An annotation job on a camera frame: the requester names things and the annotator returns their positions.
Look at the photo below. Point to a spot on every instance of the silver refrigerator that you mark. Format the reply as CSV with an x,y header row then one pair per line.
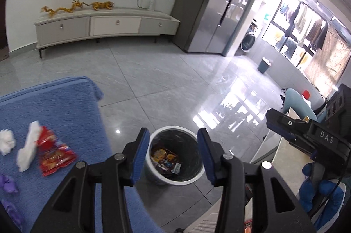
x,y
208,2

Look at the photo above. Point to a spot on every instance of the red snack packet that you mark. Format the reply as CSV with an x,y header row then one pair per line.
x,y
54,157

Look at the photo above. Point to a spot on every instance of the person's right hand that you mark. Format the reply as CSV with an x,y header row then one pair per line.
x,y
331,200

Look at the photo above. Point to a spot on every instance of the grey washing machine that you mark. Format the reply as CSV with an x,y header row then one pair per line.
x,y
249,39

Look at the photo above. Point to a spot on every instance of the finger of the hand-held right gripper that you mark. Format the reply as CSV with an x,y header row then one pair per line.
x,y
282,120
301,145

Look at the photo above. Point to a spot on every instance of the small blue-grey bin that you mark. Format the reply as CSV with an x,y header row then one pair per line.
x,y
263,66

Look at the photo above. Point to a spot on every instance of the teal chair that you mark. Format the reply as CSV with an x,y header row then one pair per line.
x,y
297,105

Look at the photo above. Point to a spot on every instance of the white router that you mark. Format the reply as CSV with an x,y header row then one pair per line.
x,y
151,4

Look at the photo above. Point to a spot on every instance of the golden tiger figurine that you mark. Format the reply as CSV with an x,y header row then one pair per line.
x,y
102,5

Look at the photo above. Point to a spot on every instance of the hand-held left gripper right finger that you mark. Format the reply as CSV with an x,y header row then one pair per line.
x,y
207,156

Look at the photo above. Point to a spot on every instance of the golden dragon figurine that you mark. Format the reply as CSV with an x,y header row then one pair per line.
x,y
63,9

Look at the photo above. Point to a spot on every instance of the yellow snack packet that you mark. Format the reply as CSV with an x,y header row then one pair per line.
x,y
163,155

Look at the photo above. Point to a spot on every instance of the purple plastic bag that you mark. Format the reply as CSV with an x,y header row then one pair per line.
x,y
8,183

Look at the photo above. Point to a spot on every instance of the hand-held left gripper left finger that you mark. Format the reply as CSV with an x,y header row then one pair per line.
x,y
139,156

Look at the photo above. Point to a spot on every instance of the grey television stand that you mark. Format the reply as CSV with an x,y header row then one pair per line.
x,y
71,27

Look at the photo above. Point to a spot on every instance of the white trash bin black liner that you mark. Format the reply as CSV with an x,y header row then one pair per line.
x,y
189,145

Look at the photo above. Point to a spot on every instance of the beige patterned hanging blanket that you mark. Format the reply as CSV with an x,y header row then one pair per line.
x,y
331,63

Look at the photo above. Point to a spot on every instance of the large crumpled white tissue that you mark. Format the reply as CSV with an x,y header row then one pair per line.
x,y
6,142

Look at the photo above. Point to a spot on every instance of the long white tissue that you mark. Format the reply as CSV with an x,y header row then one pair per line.
x,y
28,148

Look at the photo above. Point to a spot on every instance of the blue fluffy blanket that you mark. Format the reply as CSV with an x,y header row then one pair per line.
x,y
68,112

